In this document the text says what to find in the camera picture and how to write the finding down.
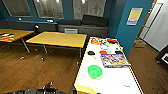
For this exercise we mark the green plastic bowl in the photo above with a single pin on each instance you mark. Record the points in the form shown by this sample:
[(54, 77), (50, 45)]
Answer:
[(95, 71)]

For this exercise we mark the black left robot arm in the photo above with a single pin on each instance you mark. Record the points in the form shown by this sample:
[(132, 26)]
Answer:
[(33, 91)]

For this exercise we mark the yellow rectangular table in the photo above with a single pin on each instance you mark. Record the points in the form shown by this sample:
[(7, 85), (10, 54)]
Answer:
[(58, 39), (20, 33)]

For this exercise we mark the small black bowl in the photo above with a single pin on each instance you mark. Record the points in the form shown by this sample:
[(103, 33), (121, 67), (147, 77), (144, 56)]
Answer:
[(90, 53)]

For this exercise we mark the white table with items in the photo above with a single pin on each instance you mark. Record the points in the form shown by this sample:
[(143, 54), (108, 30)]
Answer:
[(108, 85)]

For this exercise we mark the white rectangular panel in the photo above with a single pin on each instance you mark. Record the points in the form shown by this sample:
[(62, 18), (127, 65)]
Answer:
[(71, 30)]

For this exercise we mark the small red disc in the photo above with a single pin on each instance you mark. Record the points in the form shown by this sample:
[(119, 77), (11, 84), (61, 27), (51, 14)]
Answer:
[(103, 52)]

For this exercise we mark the small colourful item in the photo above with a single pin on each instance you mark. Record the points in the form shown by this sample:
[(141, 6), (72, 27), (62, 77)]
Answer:
[(7, 36)]

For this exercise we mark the dark grey sofa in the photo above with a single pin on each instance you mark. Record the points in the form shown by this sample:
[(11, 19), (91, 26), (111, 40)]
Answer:
[(86, 30)]

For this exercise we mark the colourful board game box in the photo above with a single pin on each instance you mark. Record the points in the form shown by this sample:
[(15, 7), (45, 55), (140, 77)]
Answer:
[(115, 60)]

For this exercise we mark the brown cardboard box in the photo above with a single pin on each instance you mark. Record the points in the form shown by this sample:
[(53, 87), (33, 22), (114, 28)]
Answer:
[(140, 43)]

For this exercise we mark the white wall socket strip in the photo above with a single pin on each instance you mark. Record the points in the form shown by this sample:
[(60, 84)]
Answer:
[(50, 20)]

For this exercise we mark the interior wall window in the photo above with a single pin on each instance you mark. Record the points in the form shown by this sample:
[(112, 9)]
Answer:
[(18, 6), (91, 7), (50, 7)]

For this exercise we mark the yellow wall notice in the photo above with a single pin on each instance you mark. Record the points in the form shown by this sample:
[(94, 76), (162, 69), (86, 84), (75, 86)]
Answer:
[(134, 16)]

